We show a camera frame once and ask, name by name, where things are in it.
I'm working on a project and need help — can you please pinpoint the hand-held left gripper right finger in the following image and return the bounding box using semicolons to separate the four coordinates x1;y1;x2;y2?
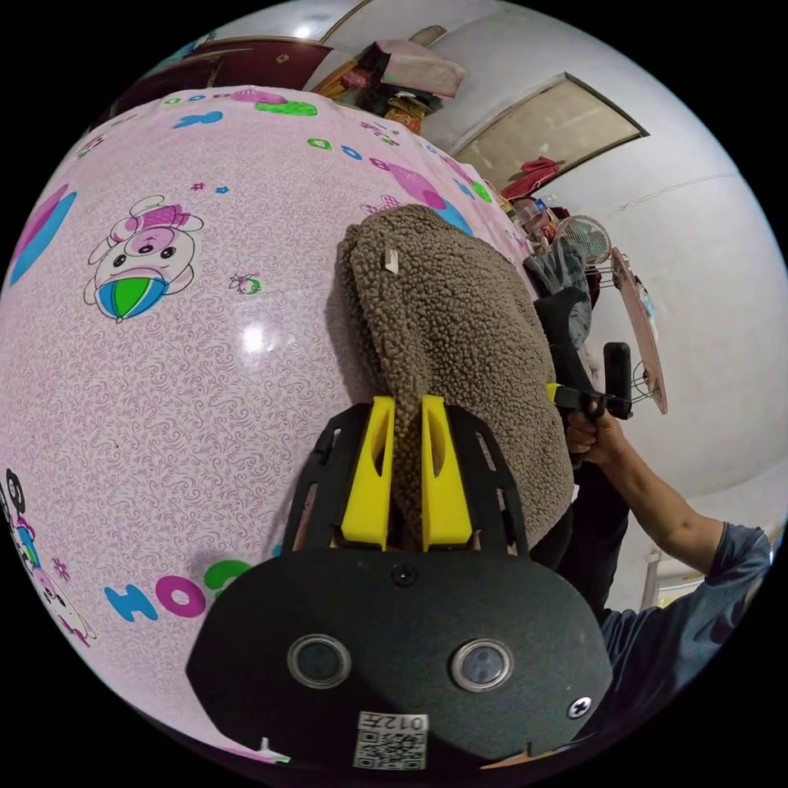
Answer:
420;394;474;552

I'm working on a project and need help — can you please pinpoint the white fan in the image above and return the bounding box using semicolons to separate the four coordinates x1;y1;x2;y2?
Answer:
556;213;614;267

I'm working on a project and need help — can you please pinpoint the window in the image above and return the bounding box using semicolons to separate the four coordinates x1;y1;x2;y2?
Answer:
452;71;651;187

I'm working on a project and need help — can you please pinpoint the bed with pink printed sheet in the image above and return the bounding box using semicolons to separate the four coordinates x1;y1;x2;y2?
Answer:
0;85;538;766

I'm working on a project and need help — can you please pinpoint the person's right hand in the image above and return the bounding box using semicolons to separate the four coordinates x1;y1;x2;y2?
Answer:
564;408;627;470

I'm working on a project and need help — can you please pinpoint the red cloth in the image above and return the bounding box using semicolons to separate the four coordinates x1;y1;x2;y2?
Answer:
503;156;565;199

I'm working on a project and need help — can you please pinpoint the dark red cupboard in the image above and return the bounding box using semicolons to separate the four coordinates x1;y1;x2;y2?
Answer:
115;35;337;119

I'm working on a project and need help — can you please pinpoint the pink oval board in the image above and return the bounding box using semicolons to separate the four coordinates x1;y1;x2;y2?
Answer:
609;245;670;416

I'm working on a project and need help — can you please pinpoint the person's right forearm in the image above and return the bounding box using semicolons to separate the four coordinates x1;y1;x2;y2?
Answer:
606;430;729;560

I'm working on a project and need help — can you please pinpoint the brown fuzzy vest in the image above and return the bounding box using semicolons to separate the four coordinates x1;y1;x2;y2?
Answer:
335;203;577;550

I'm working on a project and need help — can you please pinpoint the gray garment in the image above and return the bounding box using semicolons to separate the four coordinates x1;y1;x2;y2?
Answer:
523;236;593;304

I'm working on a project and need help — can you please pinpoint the pile of clothes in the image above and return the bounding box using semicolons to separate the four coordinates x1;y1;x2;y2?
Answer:
335;39;469;134

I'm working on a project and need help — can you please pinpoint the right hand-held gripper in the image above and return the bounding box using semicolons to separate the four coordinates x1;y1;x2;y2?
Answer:
533;286;635;469

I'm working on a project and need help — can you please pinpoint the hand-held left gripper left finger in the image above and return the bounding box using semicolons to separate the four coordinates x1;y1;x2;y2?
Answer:
340;396;396;552

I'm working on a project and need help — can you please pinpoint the person's body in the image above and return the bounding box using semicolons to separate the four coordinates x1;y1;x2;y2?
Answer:
529;467;774;743

